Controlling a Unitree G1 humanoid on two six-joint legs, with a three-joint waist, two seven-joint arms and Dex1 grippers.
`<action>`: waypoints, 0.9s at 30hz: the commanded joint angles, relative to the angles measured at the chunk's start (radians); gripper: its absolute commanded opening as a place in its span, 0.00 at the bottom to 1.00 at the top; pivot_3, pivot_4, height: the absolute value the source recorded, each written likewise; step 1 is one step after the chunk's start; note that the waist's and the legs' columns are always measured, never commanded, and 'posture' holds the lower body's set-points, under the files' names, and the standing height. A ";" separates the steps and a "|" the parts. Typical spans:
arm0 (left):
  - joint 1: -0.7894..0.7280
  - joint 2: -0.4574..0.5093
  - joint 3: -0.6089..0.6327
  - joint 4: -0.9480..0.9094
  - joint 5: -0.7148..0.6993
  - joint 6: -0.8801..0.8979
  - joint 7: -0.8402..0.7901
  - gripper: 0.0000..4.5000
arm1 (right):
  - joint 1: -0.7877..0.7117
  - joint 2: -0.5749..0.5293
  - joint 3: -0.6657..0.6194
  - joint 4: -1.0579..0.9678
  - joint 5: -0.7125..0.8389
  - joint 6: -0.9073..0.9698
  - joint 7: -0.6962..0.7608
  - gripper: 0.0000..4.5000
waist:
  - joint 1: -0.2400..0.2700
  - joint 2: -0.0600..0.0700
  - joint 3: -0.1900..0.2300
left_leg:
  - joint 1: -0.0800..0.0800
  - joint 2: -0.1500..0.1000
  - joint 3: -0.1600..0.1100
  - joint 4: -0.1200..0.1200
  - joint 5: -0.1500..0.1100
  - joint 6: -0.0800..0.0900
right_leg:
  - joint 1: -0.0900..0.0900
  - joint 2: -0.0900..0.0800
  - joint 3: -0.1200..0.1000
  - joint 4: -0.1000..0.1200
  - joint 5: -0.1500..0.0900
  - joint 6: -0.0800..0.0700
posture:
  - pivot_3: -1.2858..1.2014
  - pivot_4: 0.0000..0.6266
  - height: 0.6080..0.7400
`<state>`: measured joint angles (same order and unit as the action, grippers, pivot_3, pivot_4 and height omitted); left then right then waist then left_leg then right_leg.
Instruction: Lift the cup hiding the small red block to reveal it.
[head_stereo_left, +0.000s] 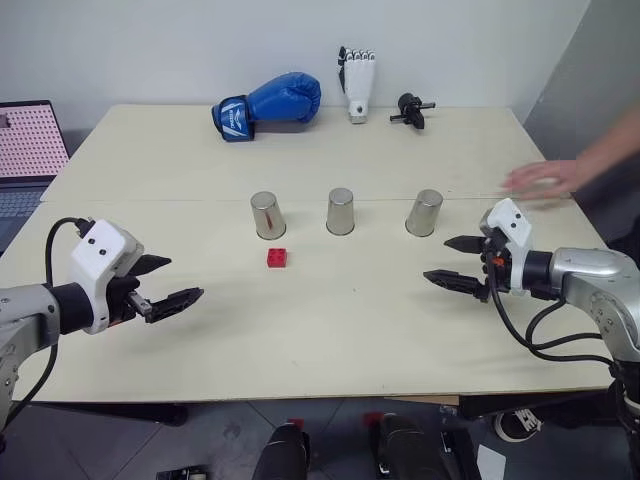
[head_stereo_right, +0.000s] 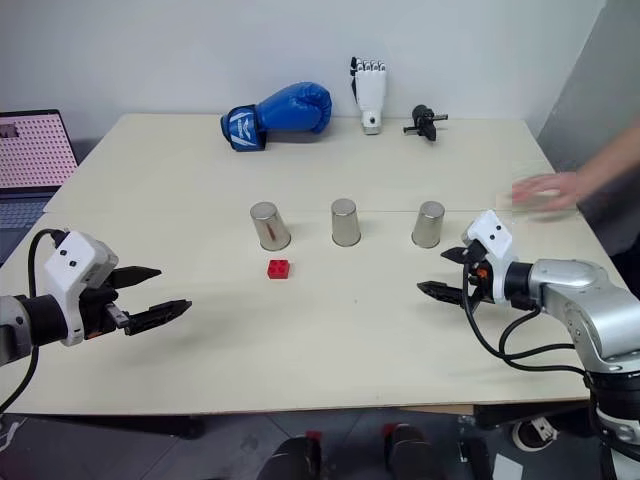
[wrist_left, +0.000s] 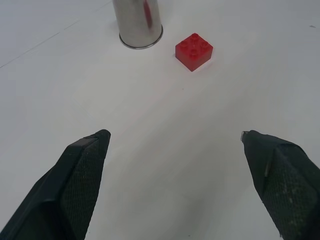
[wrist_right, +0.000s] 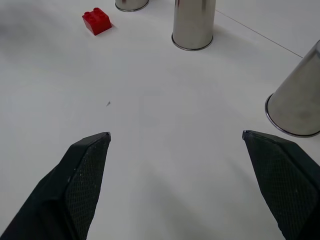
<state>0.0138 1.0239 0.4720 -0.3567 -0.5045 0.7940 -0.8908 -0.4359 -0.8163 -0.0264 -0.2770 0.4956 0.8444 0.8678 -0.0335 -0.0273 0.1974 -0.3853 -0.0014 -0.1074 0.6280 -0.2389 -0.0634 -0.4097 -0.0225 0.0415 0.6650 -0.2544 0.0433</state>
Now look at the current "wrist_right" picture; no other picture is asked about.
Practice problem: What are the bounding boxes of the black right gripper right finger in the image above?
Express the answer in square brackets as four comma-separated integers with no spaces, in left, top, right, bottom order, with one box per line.
[241,129,320,240]

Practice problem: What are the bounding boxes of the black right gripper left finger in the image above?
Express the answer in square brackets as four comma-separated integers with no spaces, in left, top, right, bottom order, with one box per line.
[0,131,112,240]

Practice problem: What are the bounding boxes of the stainless steel cup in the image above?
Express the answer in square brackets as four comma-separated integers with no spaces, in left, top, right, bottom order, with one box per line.
[265,39,320,139]
[114,0,150,13]
[171,0,216,52]

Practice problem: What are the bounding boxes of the red toy building brick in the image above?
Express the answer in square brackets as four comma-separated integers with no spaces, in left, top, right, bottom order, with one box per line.
[81,7,113,37]

